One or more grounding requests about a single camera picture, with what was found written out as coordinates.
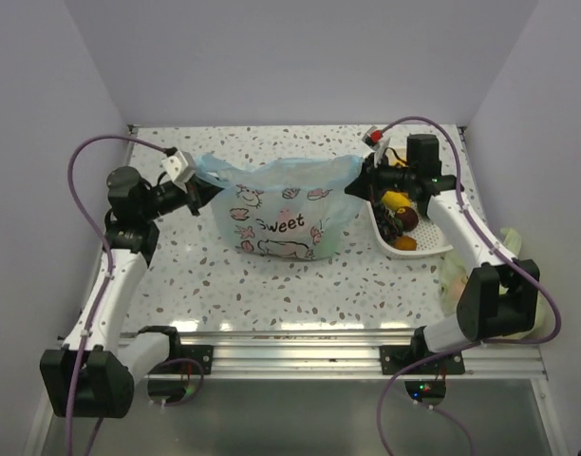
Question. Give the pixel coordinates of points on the brown fake kiwi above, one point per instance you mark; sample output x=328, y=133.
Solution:
x=405, y=243

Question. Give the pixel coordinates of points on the pale green plastic bag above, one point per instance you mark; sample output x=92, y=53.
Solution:
x=453, y=279

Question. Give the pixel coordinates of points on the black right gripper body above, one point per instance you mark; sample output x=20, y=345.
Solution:
x=381, y=178

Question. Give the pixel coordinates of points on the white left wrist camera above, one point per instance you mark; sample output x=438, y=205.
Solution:
x=180, y=166

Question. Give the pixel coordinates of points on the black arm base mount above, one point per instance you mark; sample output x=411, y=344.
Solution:
x=415, y=358

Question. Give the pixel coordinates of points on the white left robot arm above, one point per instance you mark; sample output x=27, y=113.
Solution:
x=92, y=375

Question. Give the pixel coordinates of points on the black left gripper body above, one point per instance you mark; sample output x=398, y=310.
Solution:
x=190, y=198

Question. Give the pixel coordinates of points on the dark brown fake mangosteen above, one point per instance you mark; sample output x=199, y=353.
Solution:
x=407, y=217

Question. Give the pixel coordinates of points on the round controller board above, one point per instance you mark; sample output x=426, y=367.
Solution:
x=430, y=392
x=170, y=393

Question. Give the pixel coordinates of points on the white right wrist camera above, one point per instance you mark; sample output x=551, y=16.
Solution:
x=374, y=139

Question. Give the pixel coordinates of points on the dark purple fake grapes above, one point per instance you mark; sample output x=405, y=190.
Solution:
x=389, y=228

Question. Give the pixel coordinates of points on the right round controller board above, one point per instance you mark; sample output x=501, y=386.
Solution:
x=430, y=392

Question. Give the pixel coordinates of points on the left round controller board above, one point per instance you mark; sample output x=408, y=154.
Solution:
x=170, y=393

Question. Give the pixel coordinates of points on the aluminium front rail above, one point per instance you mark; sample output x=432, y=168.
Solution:
x=348, y=355

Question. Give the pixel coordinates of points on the light blue plastic bag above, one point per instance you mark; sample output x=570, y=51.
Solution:
x=292, y=208

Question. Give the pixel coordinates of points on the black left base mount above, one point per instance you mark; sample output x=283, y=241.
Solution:
x=181, y=359

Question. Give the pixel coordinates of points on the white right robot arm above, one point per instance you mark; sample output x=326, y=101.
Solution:
x=500, y=296

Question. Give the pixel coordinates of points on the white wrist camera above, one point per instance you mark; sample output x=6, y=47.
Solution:
x=374, y=139
x=180, y=166

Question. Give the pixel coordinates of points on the white perforated plastic basket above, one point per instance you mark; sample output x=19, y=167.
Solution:
x=431, y=241

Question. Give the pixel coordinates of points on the yellow fake banana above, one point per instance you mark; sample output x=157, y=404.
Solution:
x=394, y=201

